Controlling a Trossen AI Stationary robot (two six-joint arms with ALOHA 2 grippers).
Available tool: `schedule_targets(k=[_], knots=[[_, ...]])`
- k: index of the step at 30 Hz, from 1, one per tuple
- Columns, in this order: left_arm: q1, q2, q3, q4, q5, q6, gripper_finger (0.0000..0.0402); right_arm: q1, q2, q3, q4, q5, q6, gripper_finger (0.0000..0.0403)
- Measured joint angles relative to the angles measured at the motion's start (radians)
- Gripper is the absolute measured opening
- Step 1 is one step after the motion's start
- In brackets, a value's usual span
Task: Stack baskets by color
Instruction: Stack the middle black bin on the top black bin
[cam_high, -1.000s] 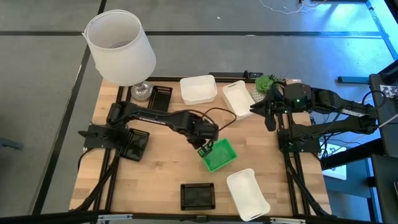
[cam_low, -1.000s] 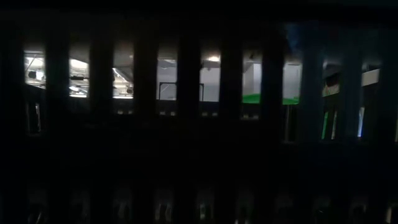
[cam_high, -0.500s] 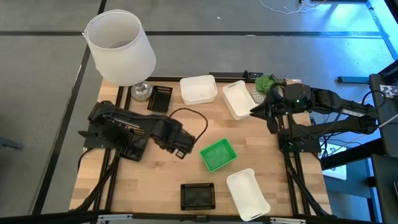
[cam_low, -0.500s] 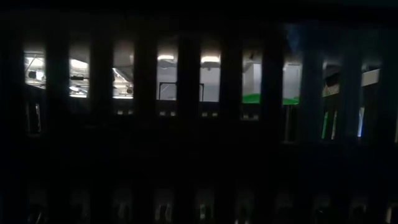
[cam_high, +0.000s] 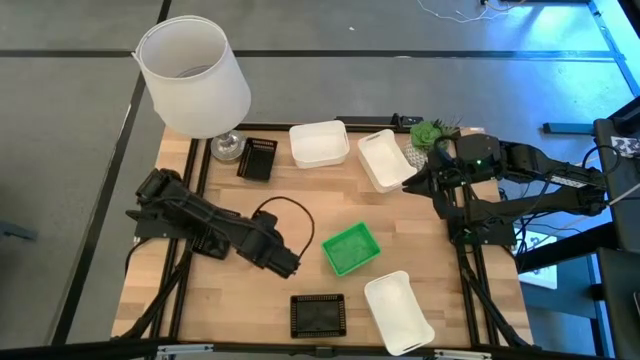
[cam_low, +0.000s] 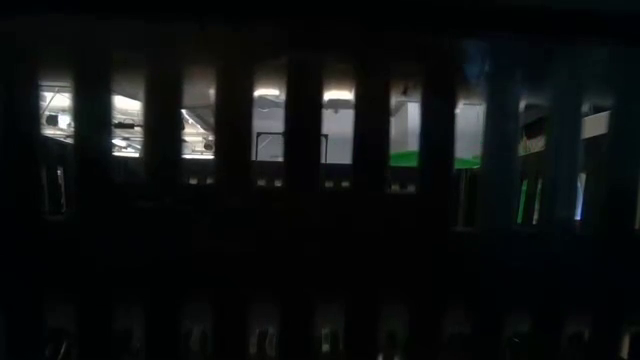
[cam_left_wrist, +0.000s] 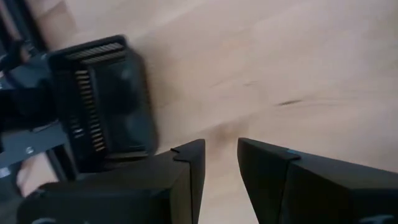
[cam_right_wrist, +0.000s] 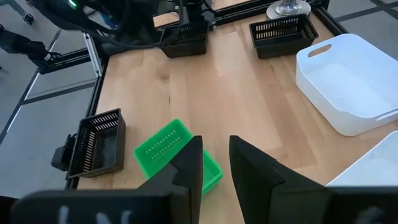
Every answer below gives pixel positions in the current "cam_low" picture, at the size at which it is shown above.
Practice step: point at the green plastic basket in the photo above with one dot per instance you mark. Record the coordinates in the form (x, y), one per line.
(405, 160)

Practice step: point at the black plastic basket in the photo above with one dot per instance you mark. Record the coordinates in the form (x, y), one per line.
(300, 250)

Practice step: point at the long ceiling light tube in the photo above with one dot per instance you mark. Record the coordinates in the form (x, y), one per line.
(337, 95)

